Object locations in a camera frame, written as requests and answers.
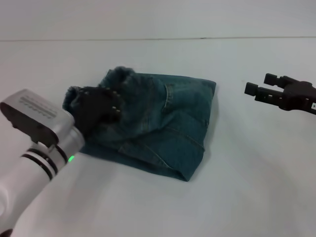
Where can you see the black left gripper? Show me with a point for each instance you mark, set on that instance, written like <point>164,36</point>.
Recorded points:
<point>96,108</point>

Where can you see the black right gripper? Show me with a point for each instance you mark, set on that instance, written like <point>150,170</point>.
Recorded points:
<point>301,96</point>

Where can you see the blue denim shorts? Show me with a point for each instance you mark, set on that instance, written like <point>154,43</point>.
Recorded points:
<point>172,118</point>

